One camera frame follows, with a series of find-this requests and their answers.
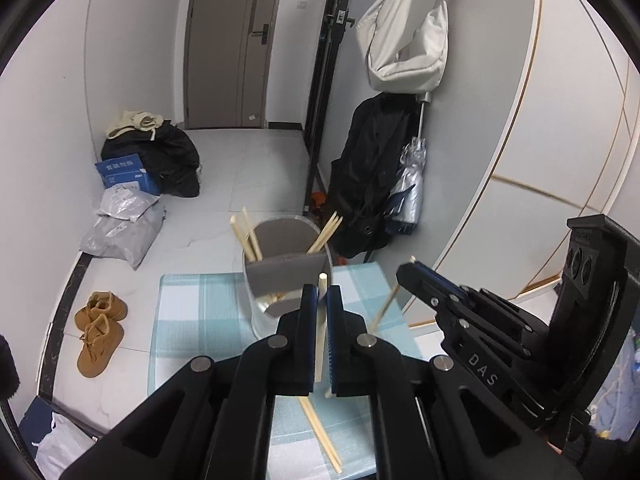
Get translucent white utensil holder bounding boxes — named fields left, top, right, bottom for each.
left=242, top=216, right=333, bottom=340

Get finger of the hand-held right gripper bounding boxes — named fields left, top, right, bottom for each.
left=396, top=262, right=548, bottom=358
left=416, top=264, right=468, bottom=297

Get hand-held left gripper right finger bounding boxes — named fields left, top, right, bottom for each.
left=327, top=285, right=586, bottom=480

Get beige cloth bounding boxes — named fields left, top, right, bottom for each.
left=106, top=109, right=166, bottom=140

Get grey door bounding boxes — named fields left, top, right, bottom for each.
left=182, top=0, right=286, bottom=131

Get light blue printed cloth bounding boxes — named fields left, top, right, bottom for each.
left=590, top=320, right=640, bottom=441

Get brown suede shoe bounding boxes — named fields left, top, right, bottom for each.
left=76, top=314, right=125, bottom=378
left=75, top=291, right=128, bottom=332

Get white cabinet with gold trim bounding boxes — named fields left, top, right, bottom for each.
left=400, top=0, right=640, bottom=331

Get silver folded umbrella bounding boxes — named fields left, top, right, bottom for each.
left=387, top=92, right=432, bottom=237

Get black metal door frame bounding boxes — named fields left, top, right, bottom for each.
left=302, top=0, right=356, bottom=216

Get white shoulder bag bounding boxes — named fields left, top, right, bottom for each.
left=356, top=0, right=449, bottom=93

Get black hanging jacket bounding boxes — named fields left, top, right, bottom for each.
left=327, top=92, right=431, bottom=261

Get blue cardboard box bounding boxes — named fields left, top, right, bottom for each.
left=95, top=152, right=162, bottom=196

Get dark blue box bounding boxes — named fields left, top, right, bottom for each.
left=17, top=395, right=96, bottom=443

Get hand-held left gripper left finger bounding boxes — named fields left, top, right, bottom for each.
left=60, top=284, right=321, bottom=480

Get black bag on floor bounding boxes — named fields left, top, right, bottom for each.
left=101, top=121, right=202, bottom=198

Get pile of wooden chopsticks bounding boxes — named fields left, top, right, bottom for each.
left=298, top=396, right=345, bottom=475

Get black fuzzy cloth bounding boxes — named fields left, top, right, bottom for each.
left=0, top=335, right=20, bottom=401

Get blue checked tablecloth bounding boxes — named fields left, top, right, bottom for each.
left=147, top=262, right=423, bottom=480

